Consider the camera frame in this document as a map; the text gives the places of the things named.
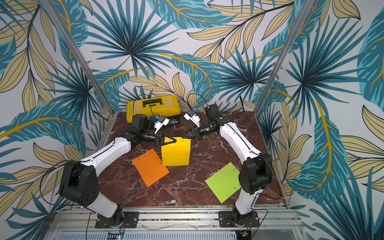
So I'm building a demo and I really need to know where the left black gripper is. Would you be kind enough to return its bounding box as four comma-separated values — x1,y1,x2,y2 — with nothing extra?
140,129,177,147

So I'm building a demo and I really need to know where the yellow paper sheet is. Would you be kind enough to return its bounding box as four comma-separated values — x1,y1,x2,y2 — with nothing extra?
161,137,191,167

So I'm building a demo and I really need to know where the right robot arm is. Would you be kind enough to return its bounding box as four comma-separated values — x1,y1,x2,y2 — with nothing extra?
184,104,274,228

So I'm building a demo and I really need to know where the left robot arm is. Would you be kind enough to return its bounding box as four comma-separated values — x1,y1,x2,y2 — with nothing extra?
59,114,170,228

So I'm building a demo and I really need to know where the orange paper sheet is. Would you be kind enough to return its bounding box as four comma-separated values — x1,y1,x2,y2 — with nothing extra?
133,149,169,188

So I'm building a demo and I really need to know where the yellow black toolbox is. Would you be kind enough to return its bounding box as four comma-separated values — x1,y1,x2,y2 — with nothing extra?
126,95,181,124

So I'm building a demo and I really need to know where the lime green paper sheet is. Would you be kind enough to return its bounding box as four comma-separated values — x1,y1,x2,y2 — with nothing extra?
205,163,241,204

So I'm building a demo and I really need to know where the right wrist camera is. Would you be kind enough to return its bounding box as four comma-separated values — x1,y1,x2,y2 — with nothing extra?
184,110,201,128

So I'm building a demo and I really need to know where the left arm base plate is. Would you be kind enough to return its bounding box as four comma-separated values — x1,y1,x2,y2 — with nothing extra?
95,210,139,229

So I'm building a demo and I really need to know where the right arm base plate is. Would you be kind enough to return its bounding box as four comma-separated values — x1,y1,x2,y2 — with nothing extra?
218,210,261,228

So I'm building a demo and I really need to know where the aluminium front frame rail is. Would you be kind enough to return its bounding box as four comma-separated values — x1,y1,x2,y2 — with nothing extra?
44,205,309,240

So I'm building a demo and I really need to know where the left aluminium corner post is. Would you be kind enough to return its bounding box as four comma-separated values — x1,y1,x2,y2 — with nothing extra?
41,0,115,115

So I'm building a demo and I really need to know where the aluminium corner post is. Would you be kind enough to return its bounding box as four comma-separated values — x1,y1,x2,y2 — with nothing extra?
41,0,115,115
254,0,315,117

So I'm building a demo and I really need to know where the right aluminium corner post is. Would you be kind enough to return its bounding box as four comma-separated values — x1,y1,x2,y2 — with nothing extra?
254,0,315,117

